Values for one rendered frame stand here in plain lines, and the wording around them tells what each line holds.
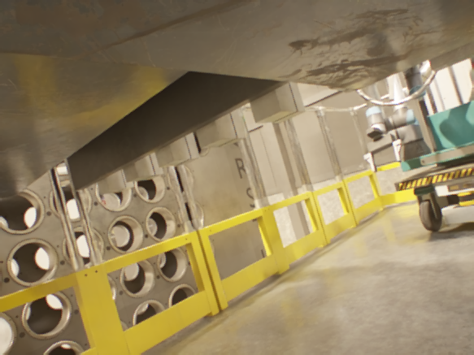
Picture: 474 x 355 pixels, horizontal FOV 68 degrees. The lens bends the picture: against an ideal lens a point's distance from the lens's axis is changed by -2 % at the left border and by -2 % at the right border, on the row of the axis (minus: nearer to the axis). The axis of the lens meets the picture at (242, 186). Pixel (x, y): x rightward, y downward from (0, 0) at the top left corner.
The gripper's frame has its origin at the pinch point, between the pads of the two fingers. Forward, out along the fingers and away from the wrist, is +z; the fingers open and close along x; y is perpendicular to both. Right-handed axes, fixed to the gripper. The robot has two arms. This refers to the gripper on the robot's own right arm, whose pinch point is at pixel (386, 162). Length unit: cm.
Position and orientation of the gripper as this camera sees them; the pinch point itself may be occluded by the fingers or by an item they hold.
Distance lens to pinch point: 188.6
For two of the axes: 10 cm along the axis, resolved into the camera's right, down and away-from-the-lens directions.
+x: -6.4, 3.4, 6.9
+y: 7.7, 2.1, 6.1
